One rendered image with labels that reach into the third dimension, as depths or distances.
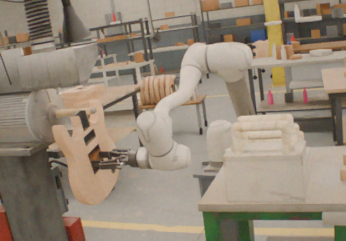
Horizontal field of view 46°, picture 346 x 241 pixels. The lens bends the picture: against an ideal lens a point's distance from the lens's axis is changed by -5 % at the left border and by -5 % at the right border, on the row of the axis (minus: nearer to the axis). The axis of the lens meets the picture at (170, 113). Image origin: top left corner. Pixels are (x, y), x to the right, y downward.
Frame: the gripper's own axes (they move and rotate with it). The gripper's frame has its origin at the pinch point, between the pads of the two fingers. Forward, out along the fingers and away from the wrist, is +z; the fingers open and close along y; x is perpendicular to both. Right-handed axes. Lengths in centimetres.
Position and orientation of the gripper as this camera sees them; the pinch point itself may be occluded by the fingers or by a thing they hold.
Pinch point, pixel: (97, 159)
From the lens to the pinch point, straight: 181.3
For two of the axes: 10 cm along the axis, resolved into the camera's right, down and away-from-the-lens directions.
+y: 3.1, -4.1, 8.6
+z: -9.3, 0.7, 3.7
